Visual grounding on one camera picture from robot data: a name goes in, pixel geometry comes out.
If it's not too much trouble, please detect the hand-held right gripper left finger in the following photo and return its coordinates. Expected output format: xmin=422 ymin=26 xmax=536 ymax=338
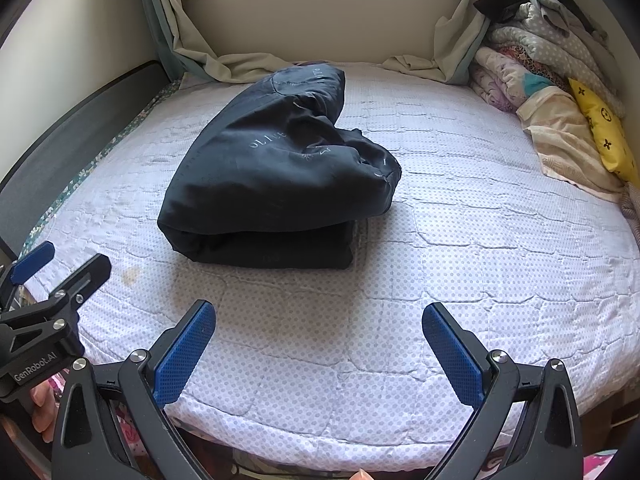
xmin=51 ymin=300 xmax=217 ymax=480

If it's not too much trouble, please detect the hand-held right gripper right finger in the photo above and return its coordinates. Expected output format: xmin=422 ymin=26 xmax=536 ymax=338
xmin=421 ymin=302 xmax=583 ymax=480

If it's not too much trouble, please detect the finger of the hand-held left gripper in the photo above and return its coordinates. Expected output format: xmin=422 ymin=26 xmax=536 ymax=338
xmin=0 ymin=241 xmax=56 ymax=311
xmin=52 ymin=253 xmax=112 ymax=323

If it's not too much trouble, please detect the dark navy padded jacket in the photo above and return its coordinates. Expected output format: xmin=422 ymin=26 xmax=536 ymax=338
xmin=157 ymin=62 xmax=402 ymax=272

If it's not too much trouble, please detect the person's left hand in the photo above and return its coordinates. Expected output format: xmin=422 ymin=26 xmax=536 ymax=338
xmin=31 ymin=382 xmax=63 ymax=443

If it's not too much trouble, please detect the person's pink patterned pajamas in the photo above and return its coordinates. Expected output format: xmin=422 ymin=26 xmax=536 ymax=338
xmin=45 ymin=370 xmax=621 ymax=480

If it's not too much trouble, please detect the white quilted mattress cover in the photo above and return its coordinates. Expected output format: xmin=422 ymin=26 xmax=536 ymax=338
xmin=22 ymin=60 xmax=640 ymax=446

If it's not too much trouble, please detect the brown knitted garment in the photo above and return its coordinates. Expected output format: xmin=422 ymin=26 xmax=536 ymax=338
xmin=620 ymin=180 xmax=640 ymax=246

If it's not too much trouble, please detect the cream and teal curtain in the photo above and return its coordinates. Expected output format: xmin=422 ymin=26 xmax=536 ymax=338
xmin=135 ymin=0 xmax=291 ymax=85
xmin=382 ymin=0 xmax=503 ymax=86

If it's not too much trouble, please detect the purple floral blanket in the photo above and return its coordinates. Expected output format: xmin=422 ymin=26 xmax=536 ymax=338
xmin=470 ymin=47 xmax=548 ymax=113

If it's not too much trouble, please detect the yellow printed pillow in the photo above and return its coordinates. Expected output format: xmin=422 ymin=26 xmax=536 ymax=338
xmin=567 ymin=77 xmax=640 ymax=188

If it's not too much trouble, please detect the multicolour patterned blanket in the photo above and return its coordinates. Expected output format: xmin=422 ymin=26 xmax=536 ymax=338
xmin=497 ymin=45 xmax=571 ymax=93

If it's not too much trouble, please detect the pile of folded blankets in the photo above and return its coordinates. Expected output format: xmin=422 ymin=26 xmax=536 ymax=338
xmin=487 ymin=0 xmax=626 ymax=116

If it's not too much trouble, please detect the black cloth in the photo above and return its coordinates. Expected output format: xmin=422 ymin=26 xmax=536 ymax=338
xmin=474 ymin=0 xmax=543 ymax=23

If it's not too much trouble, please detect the dark grey bed frame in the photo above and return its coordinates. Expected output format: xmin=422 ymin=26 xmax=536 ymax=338
xmin=0 ymin=60 xmax=173 ymax=261

